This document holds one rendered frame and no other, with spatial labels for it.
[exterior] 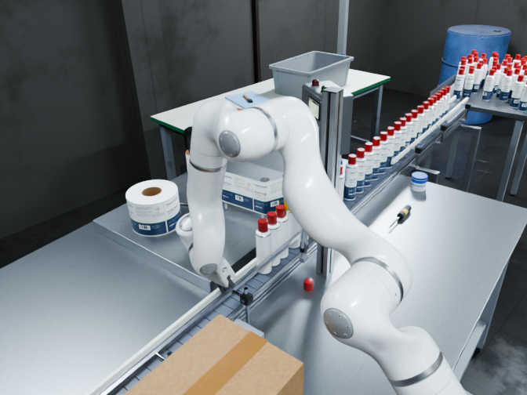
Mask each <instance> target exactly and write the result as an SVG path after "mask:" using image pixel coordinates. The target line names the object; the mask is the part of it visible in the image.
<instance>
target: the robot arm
mask: <svg viewBox="0 0 527 395"><path fill-rule="evenodd" d="M276 150H278V151H279V152H280V154H281V155H282V158H283V162H284V174H283V180H282V195H283V198H284V200H285V203H286V204H287V205H288V207H289V209H290V211H291V213H292V214H293V216H294V217H295V219H296V221H297V222H298V223H299V225H300V226H301V227H302V229H303V230H304V232H305V233H306V234H307V235H308V236H309V237H310V238H311V239H312V240H313V241H314V242H316V243H317V244H319V245H321V246H323V247H326V248H331V249H334V250H336V251H338V252H339V253H340V254H341V255H343V256H344V257H345V258H346V259H347V261H348V262H349V264H350V266H351V267H350V268H349V269H348V270H347V271H345V272H344V273H343V274H342V275H341V276H340V277H339V278H338V279H337V280H336V281H335V282H334V283H333V284H332V285H331V286H330V287H329V288H328V290H327V291H326V292H325V294H324V295H323V298H322V302H321V315H322V320H323V322H324V325H325V327H326V328H327V330H328V332H329V333H330V335H331V336H332V337H333V338H334V339H336V340H338V341H339V342H341V343H343V344H345V345H348V346H351V347H353V348H355V349H358V350H361V351H362V352H364V353H367V354H368V355H369V356H370V357H372V358H373V359H374V360H375V361H376V362H377V364H378V365H379V366H380V367H381V369H382V370H383V373H384V374H385V375H386V377H387V379H388V381H389V382H390V384H391V385H392V387H393V389H394V391H395V392H396V394H397V395H467V394H466V392H465V391H464V389H463V387H462V386H461V384H460V382H459V380H458V379H457V377H456V376H455V374H454V372H453V371H452V369H451V368H450V366H449V364H448V362H447V361H446V359H445V358H444V356H443V354H442V352H441V351H440V349H439V348H438V346H437V344H436V343H435V341H434V340H433V339H432V337H431V336H430V334H429V333H428V332H427V331H425V330H424V329H422V328H420V327H417V326H404V327H400V328H396V327H395V326H394V325H393V324H392V323H391V319H390V315H391V314H392V313H393V312H394V310H395V309H396V308H397V307H398V306H399V304H400V303H401V302H402V301H403V299H404V298H405V297H406V296H407V295H408V293H409V290H410V288H411V285H412V282H413V276H412V271H411V269H410V266H409V264H408V262H407V261H406V259H405V258H404V256H403V255H402V254H401V253H400V252H399V251H398V250H397V249H396V248H395V247H394V246H393V245H391V244H390V243H389V242H388V241H386V240H385V239H383V238H382V237H381V236H380V235H378V234H376V233H375V232H373V231H372V230H370V229H369V228H368V227H367V226H365V225H364V224H363V223H361V222H360V221H359V220H358V219H357V218H356V217H355V216H354V215H353V214H352V213H351V212H350V211H349V209H348V208H347V206H346V205H345V204H344V203H343V201H342V199H341V198H340V196H339V195H338V193H337V192H336V189H335V188H334V186H333V185H332V183H331V182H330V180H329V178H328V176H327V175H326V173H325V170H324V167H323V164H322V160H321V156H320V150H319V135H318V125H317V122H316V120H315V117H314V115H313V113H312V112H311V110H310V108H309V107H308V106H307V105H306V104H305V103H304V102H303V101H301V100H299V99H297V98H295V97H292V96H283V97H278V98H275V99H272V100H268V101H266V102H263V103H259V104H257V105H255V106H252V107H249V108H247V109H244V110H242V111H238V109H237V107H236V106H235V105H234V104H233V103H232V102H231V101H229V100H225V99H216V100H210V101H207V102H205V103H204V104H202V105H201V106H200V107H199V108H198V110H197V112H196V114H195V116H194V120H193V125H192V132H191V149H190V158H189V167H188V178H187V203H188V207H189V212H190V213H188V214H186V215H184V216H182V217H181V218H180V219H179V220H178V222H177V223H176V232H177V234H178V235H179V237H180V239H181V241H182V242H183V244H184V246H185V248H186V250H187V252H188V255H189V257H190V260H191V264H192V266H193V268H194V270H195V271H196V272H197V273H198V274H200V275H202V276H205V277H207V278H208V279H210V280H211V281H214V283H215V284H216V285H217V286H218V288H219V290H220V291H221V293H222V294H224V293H225V292H226V291H227V290H228V289H229V288H233V287H234V286H235V284H234V282H233V281H232V280H231V279H230V277H232V278H234V279H235V278H236V276H235V273H234V271H233V270H232V268H231V266H230V265H229V263H228V262H227V260H226V259H225V258H224V257H223V253H224V244H225V222H224V210H223V205H222V191H223V186H224V177H225V172H226V167H227V160H228V161H233V162H249V161H255V160H257V159H260V158H262V157H264V156H266V155H268V154H270V153H272V152H274V151H276Z"/></svg>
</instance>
